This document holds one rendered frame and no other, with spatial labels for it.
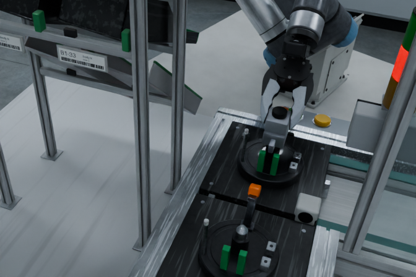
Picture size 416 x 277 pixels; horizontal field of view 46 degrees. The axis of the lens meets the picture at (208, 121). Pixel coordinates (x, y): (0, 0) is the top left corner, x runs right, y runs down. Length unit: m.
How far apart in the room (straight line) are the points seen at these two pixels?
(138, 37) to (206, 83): 0.80
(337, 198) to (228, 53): 0.74
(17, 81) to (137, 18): 2.51
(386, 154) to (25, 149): 0.86
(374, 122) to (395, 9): 3.26
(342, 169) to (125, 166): 0.51
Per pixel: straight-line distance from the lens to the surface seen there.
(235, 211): 0.97
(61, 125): 1.37
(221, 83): 1.52
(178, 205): 1.00
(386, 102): 0.80
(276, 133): 0.99
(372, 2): 4.03
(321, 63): 1.40
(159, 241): 0.94
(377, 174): 0.84
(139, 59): 0.75
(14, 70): 3.32
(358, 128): 0.82
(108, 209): 1.12
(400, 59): 0.76
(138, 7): 0.71
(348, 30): 1.19
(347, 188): 1.15
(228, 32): 1.82
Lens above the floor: 1.68
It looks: 37 degrees down
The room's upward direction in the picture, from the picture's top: 4 degrees clockwise
